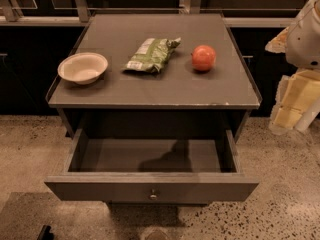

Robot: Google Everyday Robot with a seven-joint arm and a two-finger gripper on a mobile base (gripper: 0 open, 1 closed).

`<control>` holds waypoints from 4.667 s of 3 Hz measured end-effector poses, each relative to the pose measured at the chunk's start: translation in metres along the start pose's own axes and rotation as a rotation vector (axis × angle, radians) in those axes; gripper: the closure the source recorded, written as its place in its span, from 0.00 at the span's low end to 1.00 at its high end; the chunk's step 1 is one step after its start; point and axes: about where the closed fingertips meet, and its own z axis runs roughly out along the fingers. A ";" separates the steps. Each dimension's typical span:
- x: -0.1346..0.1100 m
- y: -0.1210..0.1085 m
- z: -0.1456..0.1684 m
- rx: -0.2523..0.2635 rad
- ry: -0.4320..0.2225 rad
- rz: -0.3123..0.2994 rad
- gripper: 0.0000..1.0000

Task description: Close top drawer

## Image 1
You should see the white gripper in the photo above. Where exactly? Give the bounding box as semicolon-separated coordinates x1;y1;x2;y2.
265;0;320;135

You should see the grey top drawer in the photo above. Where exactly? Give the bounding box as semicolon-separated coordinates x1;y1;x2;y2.
45;129;259;205

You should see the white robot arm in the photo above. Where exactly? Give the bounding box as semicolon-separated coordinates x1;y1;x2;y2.
265;0;320;135

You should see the grey drawer cabinet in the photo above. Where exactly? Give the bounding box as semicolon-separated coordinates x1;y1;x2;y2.
45;13;263;206

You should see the round metal drawer knob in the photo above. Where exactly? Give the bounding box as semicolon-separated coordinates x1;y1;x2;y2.
149;189;159;201

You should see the red apple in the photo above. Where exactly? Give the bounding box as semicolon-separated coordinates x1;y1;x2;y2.
191;45;216;72

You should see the green chip bag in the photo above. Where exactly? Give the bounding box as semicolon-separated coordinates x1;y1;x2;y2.
124;38;181;74

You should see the beige paper bowl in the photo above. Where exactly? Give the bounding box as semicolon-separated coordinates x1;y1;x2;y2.
57;52;108;85

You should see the black object at floor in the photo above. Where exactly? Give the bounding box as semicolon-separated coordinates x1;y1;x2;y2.
37;225;54;240

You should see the metal railing frame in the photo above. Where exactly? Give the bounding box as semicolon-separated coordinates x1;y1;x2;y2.
0;0;309;27

